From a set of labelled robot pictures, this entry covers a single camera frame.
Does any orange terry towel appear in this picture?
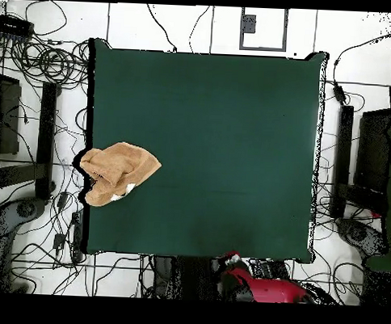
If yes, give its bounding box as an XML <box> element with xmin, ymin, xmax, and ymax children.
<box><xmin>77</xmin><ymin>139</ymin><xmax>164</xmax><ymax>211</ymax></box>

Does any dark green table cloth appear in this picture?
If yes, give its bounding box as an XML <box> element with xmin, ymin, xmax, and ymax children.
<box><xmin>81</xmin><ymin>38</ymin><xmax>329</xmax><ymax>264</ymax></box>

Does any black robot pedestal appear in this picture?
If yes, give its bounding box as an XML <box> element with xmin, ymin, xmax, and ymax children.
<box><xmin>151</xmin><ymin>254</ymin><xmax>225</xmax><ymax>301</ymax></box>

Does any black furniture panel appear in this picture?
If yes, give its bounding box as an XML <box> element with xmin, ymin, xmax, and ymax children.
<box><xmin>0</xmin><ymin>72</ymin><xmax>23</xmax><ymax>157</ymax></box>
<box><xmin>354</xmin><ymin>107</ymin><xmax>391</xmax><ymax>194</ymax></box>

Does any black stand bar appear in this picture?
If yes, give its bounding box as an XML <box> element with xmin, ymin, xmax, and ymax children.
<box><xmin>329</xmin><ymin>104</ymin><xmax>355</xmax><ymax>219</ymax></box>
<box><xmin>34</xmin><ymin>81</ymin><xmax>61</xmax><ymax>201</ymax></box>

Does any black cable coil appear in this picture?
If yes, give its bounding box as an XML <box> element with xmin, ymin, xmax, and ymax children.
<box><xmin>9</xmin><ymin>35</ymin><xmax>91</xmax><ymax>89</ymax></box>

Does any black power strip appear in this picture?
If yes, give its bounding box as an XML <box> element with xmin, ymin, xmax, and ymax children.
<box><xmin>0</xmin><ymin>14</ymin><xmax>36</xmax><ymax>38</ymax></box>
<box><xmin>248</xmin><ymin>257</ymin><xmax>291</xmax><ymax>280</ymax></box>
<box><xmin>69</xmin><ymin>211</ymin><xmax>86</xmax><ymax>265</ymax></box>

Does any dark grey block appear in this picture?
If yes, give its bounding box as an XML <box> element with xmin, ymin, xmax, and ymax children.
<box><xmin>242</xmin><ymin>14</ymin><xmax>257</xmax><ymax>35</ymax></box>

